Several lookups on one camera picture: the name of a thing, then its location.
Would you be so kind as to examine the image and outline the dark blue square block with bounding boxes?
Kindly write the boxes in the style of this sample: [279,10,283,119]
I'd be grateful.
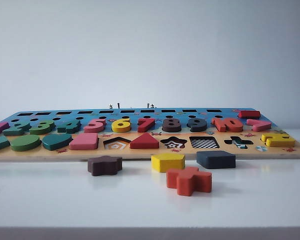
[196,150,237,170]

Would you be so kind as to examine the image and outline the red number seven piece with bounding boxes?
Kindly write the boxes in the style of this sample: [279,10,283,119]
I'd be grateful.
[137,117,163,133]

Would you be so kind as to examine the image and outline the brown number eight piece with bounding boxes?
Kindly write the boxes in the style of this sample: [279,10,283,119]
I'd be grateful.
[162,117,183,133]

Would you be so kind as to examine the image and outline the red triangle piece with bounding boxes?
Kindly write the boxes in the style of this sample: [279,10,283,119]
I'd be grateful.
[129,132,160,150]

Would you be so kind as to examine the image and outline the yellow number six piece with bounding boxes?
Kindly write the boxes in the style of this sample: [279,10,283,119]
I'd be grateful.
[111,117,133,133]

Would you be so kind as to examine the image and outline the yellow pentagon block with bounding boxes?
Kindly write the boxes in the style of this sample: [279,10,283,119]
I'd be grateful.
[151,153,186,173]

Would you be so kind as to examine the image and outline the dark blue number nine piece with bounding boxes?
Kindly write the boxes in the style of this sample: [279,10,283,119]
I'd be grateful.
[189,117,215,133]

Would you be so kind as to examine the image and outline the pink number five piece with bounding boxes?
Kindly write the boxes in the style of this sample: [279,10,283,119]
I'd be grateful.
[83,117,108,133]

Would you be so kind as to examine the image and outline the brown star block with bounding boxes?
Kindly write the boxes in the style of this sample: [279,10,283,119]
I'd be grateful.
[87,155,123,177]

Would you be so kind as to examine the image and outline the pink rectangle piece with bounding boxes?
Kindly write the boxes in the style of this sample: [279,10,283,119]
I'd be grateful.
[69,132,99,151]

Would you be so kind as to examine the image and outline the orange cross block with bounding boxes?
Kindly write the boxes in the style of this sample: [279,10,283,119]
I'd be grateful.
[166,166,213,197]

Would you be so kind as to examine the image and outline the orange number ten piece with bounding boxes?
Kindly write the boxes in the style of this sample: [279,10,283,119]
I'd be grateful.
[211,117,244,133]

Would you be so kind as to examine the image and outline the teal number four piece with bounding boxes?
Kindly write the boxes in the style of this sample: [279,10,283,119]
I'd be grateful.
[56,119,82,134]

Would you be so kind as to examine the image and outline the teal heart piece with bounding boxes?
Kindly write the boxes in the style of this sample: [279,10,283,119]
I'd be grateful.
[41,133,73,151]

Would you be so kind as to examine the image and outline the red minus sign piece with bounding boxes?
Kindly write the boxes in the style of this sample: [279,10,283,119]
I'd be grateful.
[238,110,261,119]

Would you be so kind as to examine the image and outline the green number three piece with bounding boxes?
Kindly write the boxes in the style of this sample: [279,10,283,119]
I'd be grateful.
[29,119,56,135]

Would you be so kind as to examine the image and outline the pink greater-than sign piece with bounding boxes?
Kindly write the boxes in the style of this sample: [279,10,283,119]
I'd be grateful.
[246,119,272,132]

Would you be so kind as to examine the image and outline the wooden shape puzzle board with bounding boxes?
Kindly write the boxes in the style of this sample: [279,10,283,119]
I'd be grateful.
[0,107,300,161]

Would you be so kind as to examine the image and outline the green oval piece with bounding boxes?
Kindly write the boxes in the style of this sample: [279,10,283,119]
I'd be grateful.
[10,134,41,152]

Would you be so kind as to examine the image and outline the yellow equals sign piece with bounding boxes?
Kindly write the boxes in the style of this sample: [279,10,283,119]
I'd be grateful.
[261,133,297,148]

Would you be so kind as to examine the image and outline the teal number two piece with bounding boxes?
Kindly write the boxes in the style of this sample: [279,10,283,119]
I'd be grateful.
[2,120,32,137]

